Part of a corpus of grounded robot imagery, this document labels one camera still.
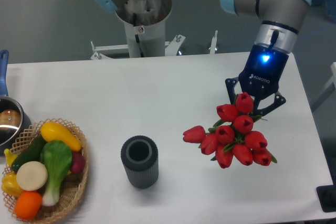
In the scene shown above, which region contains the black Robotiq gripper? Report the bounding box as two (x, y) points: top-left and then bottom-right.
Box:
(225, 45), (289, 122)

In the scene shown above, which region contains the red tulip bouquet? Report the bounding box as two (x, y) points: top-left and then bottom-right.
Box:
(183, 92), (277, 169)

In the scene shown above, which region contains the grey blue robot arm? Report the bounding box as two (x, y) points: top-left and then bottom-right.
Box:
(94, 0), (312, 118)

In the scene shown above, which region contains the dark grey ribbed vase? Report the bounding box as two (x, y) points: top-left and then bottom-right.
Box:
(121, 135), (159, 189)

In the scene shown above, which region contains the black device at table edge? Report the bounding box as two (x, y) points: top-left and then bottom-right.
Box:
(316, 185), (335, 212)

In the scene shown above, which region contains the red radish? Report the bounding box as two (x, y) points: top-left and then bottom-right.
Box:
(69, 152), (86, 174)

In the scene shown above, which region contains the green bok choy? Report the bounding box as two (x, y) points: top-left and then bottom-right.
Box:
(40, 140), (72, 207)

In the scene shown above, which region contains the yellow squash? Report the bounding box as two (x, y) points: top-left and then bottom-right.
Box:
(40, 122), (82, 152)

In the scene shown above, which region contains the woven wicker basket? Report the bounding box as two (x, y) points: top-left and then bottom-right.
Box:
(2, 118), (89, 223)

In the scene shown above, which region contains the dark green cucumber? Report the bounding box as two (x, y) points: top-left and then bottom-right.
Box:
(11, 134), (47, 173)

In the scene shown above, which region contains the orange fruit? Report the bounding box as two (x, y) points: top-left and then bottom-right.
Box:
(14, 191), (42, 220)

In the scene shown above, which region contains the yellow banana tip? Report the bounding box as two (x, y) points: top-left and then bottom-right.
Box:
(4, 148), (17, 167)

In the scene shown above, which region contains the yellow bell pepper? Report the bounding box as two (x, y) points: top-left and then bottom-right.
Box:
(1, 172), (24, 198)

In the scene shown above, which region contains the white frame at right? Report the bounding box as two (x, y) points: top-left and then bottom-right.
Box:
(310, 62), (335, 112)

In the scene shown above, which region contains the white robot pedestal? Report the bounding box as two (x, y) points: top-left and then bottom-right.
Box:
(90, 0), (219, 61)

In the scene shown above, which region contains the blue handled saucepan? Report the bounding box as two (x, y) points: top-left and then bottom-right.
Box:
(1, 49), (31, 156)

